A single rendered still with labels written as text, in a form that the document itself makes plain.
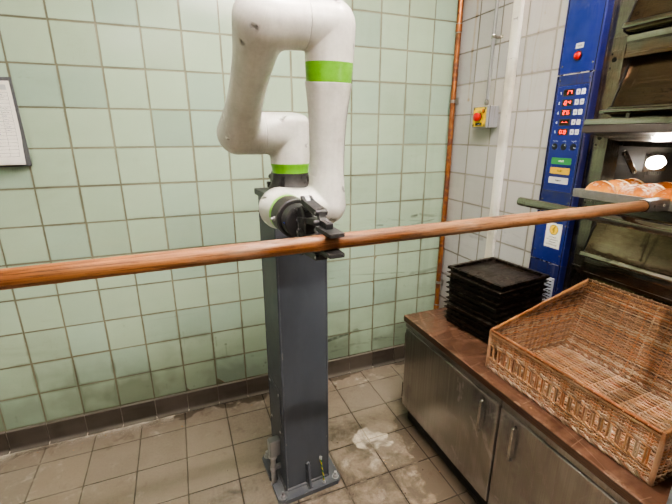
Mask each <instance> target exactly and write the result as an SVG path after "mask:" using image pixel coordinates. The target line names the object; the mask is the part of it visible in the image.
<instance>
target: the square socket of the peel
mask: <svg viewBox="0 0 672 504"><path fill-rule="evenodd" d="M670 200H671V199H668V198H661V197H656V198H647V199H639V200H638V201H646V202H648V204H649V208H648V209H647V210H646V211H644V212H645V213H651V212H659V211H667V210H668V208H669V204H670Z"/></svg>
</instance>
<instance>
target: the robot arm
mask: <svg viewBox="0 0 672 504"><path fill-rule="evenodd" d="M355 32H356V23H355V17H354V14H353V12H352V10H351V9H350V7H349V6H348V5H347V4H346V3H345V2H344V1H342V0H235V2H234V4H233V8H232V60H231V71H230V80H229V86H228V92H227V97H226V101H225V105H224V108H223V111H222V114H221V117H220V120H219V123H218V125H217V138H218V141H219V143H220V144H221V146H222V147H223V148H224V149H225V150H226V151H228V152H230V153H232V154H235V155H261V154H268V155H269V156H270V161H271V167H272V171H271V173H270V174H269V175H268V177H269V178H270V181H267V187H269V190H268V191H266V192H265V193H264V194H263V196H262V197H261V199H260V202H259V213H260V216H261V218H262V220H263V221H264V222H265V223H266V224H267V225H268V226H270V227H272V228H275V229H278V230H279V231H280V232H282V233H283V234H284V235H286V236H288V237H291V238H294V237H303V236H313V235H319V233H318V232H320V233H321V234H323V235H324V236H326V237H328V238H329V239H332V238H341V237H345V233H344V232H342V231H340V230H338V229H337V228H335V227H333V223H335V222H336V221H338V220H339V219H340V218H341V217H342V216H343V214H344V212H345V208H346V201H345V188H344V152H345V135H346V124H347V115H348V107H349V100H350V94H351V88H352V84H351V81H352V72H353V61H354V48H355ZM283 51H304V53H305V73H306V81H305V87H306V96H307V105H308V118H309V121H308V118H307V117H306V116H304V115H302V114H298V113H293V112H262V109H263V103H264V99H265V94H266V90H267V87H268V83H269V80H270V77H271V74H272V71H273V68H274V65H275V62H276V60H277V57H278V55H279V54H280V53H281V52H283ZM309 139H310V148H309ZM308 170H309V173H308ZM315 228H316V229H315ZM316 230H317V231H318V232H317V231H316ZM301 254H302V255H307V256H309V257H310V258H312V259H314V260H315V261H319V260H326V259H328V258H329V259H336V258H343V257H345V253H344V252H342V251H341V250H339V249H334V250H326V251H318V252H310V253H301Z"/></svg>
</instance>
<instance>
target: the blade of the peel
mask: <svg viewBox="0 0 672 504"><path fill-rule="evenodd" d="M585 189H586V188H573V194H572V196H574V197H581V198H587V199H593V200H600V201H606V202H613V203H624V202H634V201H638V200H639V199H647V198H645V197H638V196H630V195H623V194H615V193H608V192H600V191H593V190H585Z"/></svg>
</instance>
